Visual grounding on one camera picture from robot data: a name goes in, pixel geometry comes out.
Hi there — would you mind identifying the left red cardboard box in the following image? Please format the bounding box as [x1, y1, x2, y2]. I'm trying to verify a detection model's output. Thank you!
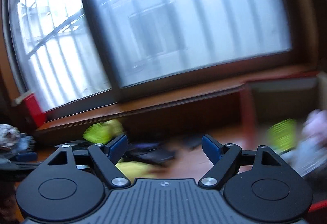
[14, 90, 47, 130]

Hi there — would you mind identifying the pile of clothes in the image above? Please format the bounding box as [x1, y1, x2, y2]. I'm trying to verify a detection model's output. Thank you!
[1, 124, 38, 162]

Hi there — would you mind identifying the pink plush toy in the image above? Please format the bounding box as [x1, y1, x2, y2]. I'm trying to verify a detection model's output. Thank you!
[302, 109, 327, 146]

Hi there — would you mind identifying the small yellow plush toy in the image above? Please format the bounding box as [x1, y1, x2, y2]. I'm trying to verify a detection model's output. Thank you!
[105, 119, 124, 137]

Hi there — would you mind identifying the yellow plastic shuttlecock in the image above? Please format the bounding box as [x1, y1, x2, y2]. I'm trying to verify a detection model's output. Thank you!
[83, 123, 113, 144]
[267, 119, 297, 154]

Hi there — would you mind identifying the right red cardboard box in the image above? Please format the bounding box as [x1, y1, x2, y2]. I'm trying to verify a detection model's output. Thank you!
[241, 72, 326, 223]

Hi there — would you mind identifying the large yellow plush toy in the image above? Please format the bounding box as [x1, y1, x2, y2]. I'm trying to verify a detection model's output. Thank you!
[115, 161, 156, 181]

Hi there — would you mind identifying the red cardboard box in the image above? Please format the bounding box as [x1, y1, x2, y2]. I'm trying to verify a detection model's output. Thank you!
[14, 90, 47, 130]
[241, 72, 326, 223]

